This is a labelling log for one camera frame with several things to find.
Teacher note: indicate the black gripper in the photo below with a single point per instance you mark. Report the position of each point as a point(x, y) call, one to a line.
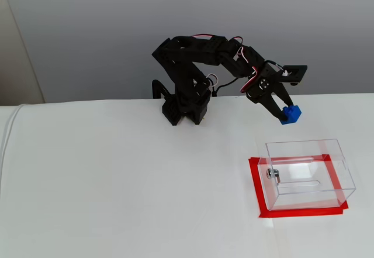
point(263, 84)

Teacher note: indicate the blue lego brick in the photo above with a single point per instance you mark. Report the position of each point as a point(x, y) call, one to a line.
point(293, 114)

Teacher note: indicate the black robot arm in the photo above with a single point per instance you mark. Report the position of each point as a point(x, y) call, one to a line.
point(181, 73)

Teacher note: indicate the transparent acrylic box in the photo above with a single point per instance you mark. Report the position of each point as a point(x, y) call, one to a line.
point(306, 149)

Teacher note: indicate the silver cam lock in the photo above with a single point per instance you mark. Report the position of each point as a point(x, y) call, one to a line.
point(270, 173)

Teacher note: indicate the red tape rectangle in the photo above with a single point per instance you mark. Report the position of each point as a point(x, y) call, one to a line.
point(301, 212)

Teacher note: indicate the black table clamp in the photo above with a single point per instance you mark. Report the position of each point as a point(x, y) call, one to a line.
point(157, 86)

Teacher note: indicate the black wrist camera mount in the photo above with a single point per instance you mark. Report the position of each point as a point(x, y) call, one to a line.
point(299, 70)

